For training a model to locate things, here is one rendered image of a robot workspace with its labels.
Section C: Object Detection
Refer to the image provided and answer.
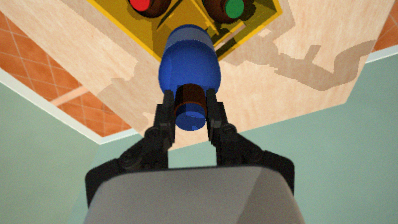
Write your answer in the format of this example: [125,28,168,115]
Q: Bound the brown bottle with red cap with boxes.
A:
[128,0,172,18]

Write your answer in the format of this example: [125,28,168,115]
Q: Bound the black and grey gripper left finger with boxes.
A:
[85,90,176,209]

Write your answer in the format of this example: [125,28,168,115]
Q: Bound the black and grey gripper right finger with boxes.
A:
[206,88,295,196]

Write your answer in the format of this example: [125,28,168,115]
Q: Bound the brown bottle with green cap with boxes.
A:
[202,0,247,24]

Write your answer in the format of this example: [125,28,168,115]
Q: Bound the blue bottle with brown label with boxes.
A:
[158,24,221,131]

